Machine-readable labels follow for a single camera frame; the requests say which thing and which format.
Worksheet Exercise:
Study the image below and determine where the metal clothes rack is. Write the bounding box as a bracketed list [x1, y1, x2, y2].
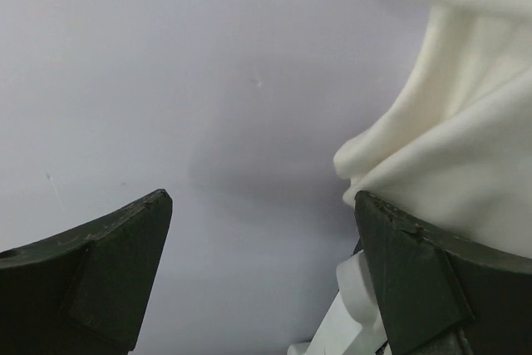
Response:
[287, 251, 387, 355]

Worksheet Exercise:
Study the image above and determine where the white t shirt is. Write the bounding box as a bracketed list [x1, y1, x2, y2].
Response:
[333, 0, 531, 257]

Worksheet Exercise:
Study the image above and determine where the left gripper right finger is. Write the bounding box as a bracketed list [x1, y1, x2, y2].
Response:
[355, 191, 531, 354]

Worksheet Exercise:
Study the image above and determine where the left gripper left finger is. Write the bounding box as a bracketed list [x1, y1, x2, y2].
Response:
[1, 189, 173, 354]

